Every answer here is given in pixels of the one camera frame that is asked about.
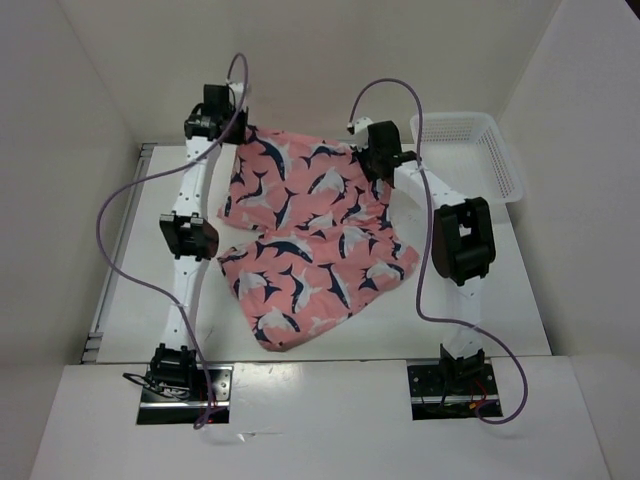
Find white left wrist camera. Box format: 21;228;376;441
226;79;251;105

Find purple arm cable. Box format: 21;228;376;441
95;52;251;429
347;77;529;426

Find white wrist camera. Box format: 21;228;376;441
226;79;251;105
347;117;373;136

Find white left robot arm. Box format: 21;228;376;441
147;82;248;400

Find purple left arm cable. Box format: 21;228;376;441
95;52;251;429

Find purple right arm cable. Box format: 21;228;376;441
347;77;529;426

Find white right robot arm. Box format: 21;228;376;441
347;117;496;394

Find pink shark print shorts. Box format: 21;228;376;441
217;126;420;352

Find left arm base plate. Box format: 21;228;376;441
122;364;233;425

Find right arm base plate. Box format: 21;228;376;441
407;360;503;421

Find white perforated plastic basket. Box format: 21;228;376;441
409;112;524;204

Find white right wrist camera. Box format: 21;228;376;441
347;117;373;136

